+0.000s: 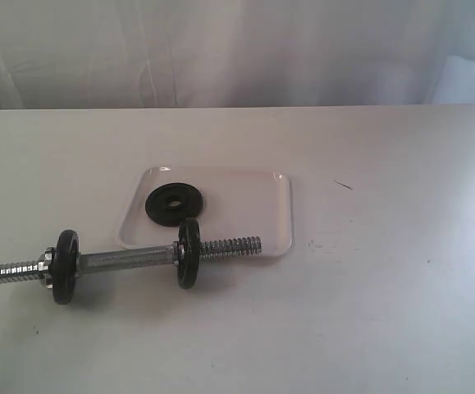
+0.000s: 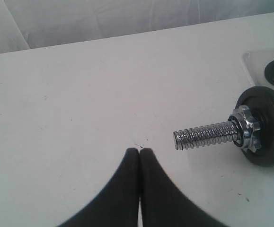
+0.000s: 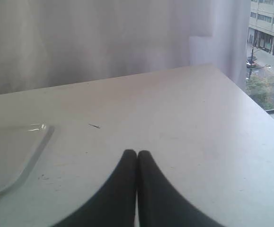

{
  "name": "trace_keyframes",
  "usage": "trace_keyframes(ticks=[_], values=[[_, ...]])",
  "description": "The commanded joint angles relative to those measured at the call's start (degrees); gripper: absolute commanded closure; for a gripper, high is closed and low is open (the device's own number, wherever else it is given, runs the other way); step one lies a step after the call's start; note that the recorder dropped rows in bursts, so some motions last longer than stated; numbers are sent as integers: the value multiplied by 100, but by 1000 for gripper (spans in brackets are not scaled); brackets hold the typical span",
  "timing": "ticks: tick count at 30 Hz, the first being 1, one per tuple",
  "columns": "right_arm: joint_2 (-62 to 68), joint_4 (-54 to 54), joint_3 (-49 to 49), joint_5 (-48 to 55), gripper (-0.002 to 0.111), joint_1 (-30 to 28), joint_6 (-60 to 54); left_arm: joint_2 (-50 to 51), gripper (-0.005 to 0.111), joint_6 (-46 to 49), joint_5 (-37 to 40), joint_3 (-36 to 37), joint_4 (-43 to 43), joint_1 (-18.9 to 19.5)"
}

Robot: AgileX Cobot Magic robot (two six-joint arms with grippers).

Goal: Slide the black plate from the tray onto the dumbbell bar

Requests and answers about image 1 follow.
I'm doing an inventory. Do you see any chrome spin-lock collar nut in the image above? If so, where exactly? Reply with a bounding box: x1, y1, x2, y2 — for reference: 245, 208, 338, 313
37, 247, 56, 290

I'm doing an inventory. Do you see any white curtain backdrop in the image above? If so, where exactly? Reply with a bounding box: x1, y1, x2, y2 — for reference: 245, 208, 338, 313
0, 1, 475, 109

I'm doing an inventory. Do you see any chrome threaded dumbbell bar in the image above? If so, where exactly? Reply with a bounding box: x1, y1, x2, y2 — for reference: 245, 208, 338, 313
0, 236, 262, 284

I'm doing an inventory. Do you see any black weight plate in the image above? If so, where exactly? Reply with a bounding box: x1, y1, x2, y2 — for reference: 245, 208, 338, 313
49, 229, 80, 305
144, 182, 204, 227
176, 218, 201, 290

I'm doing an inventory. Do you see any white plastic tray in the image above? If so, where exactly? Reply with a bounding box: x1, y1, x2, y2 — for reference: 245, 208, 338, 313
116, 166, 292, 257

